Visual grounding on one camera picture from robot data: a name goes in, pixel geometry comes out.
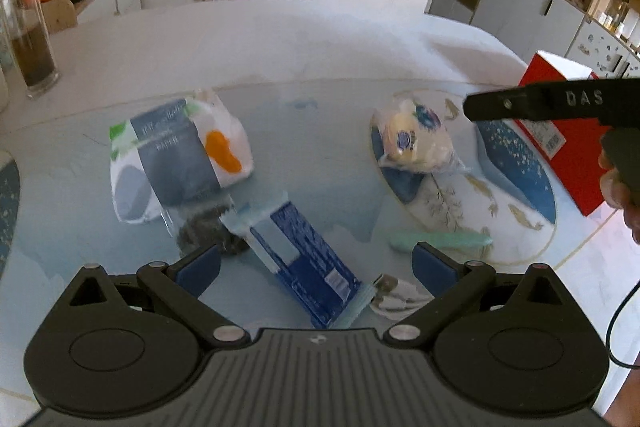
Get dark clear snack bag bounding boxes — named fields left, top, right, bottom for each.
left=175, top=202, right=251, bottom=258

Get paper wrapper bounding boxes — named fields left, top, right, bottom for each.
left=369, top=273, right=436, bottom=320

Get bread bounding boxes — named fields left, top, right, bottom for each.
left=370, top=94, right=473, bottom=175

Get round fish print placemat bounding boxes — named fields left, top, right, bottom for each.
left=370, top=88, right=558, bottom=268
left=0, top=152, right=21, bottom=280

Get black cable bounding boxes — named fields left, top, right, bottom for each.
left=605, top=279, right=640, bottom=370

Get glass tumbler with white lid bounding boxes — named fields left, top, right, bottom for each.
left=0, top=0, right=61, bottom=100

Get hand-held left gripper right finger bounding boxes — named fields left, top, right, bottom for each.
left=382, top=242, right=571, bottom=350

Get red cardboard shoe box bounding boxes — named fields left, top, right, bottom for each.
left=515, top=51, right=622, bottom=218

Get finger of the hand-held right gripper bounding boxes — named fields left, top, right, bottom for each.
left=462, top=83, right=549, bottom=123

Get person's right hand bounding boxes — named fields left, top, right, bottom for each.
left=598, top=154, right=640, bottom=244

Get mint green stick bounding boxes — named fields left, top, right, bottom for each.
left=390, top=228, right=493, bottom=256

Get white blue tissue pack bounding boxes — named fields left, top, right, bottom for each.
left=109, top=88, right=255, bottom=225

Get blue white wrapper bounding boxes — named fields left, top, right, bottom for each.
left=220, top=191, right=376, bottom=330

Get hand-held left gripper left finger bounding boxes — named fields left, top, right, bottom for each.
left=67, top=243, right=251, bottom=350

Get white fridge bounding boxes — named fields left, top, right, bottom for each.
left=565, top=22, right=640, bottom=80

